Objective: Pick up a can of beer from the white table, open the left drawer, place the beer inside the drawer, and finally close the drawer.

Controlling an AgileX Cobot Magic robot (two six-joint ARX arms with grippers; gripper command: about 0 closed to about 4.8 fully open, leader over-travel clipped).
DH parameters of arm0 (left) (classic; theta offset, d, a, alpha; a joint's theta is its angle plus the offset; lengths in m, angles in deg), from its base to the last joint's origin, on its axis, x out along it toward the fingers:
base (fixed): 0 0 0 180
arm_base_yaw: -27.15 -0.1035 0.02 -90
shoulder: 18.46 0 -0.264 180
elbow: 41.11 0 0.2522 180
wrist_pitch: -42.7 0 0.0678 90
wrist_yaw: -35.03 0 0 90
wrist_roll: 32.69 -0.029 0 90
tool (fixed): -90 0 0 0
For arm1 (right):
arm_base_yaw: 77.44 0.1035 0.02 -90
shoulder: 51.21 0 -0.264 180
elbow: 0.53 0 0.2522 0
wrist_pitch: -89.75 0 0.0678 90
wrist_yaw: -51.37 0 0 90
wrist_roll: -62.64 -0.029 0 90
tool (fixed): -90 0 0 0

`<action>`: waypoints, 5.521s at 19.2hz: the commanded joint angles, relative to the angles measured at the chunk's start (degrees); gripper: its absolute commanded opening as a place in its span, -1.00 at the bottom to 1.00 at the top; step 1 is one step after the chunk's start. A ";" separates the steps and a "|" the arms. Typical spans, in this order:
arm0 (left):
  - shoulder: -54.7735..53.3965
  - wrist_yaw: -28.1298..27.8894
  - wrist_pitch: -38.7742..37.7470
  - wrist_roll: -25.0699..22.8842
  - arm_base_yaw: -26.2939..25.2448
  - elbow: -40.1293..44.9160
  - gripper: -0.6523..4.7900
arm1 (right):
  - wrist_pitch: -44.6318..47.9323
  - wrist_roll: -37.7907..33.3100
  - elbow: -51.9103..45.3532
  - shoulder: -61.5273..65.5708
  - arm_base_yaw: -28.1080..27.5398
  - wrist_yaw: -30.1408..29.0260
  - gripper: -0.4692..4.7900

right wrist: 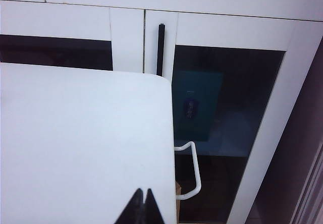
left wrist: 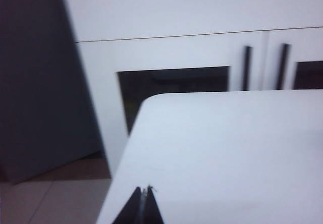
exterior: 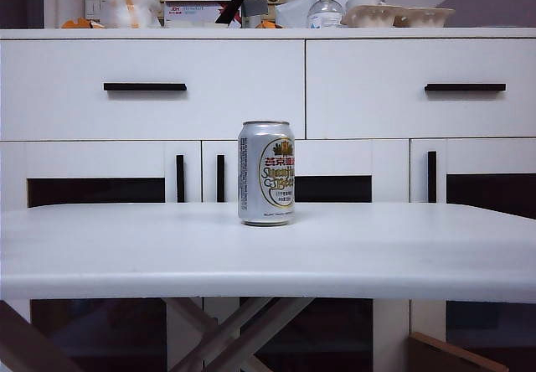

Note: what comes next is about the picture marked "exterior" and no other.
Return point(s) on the clear pump sanitiser bottle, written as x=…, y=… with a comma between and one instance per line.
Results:
x=324, y=11

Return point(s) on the dark brown wooden board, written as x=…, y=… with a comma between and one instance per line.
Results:
x=21, y=338

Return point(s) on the white paper container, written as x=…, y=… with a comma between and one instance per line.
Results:
x=364, y=1

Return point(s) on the white printed cardboard box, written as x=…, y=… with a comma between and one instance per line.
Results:
x=188, y=16

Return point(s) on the black flat strip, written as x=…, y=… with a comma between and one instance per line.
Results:
x=232, y=7

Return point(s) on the orange box with black triangles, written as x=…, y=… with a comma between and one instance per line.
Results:
x=268, y=24

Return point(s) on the white glass-panel cabinet door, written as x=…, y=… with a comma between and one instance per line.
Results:
x=481, y=154
x=331, y=156
x=96, y=158

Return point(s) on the white sideboard cabinet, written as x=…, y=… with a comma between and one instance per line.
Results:
x=268, y=33

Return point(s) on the brown white crossed table leg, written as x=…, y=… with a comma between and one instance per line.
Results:
x=259, y=321

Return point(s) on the gray teal flat box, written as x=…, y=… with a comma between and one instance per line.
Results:
x=254, y=7

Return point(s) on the white wall switch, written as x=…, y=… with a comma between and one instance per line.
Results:
x=94, y=7

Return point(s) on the white cabinet drawer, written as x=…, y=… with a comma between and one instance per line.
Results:
x=377, y=108
x=63, y=108

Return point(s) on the light brown cardboard board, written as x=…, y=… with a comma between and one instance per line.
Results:
x=439, y=355

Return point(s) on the silver beer can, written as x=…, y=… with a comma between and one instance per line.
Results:
x=266, y=175

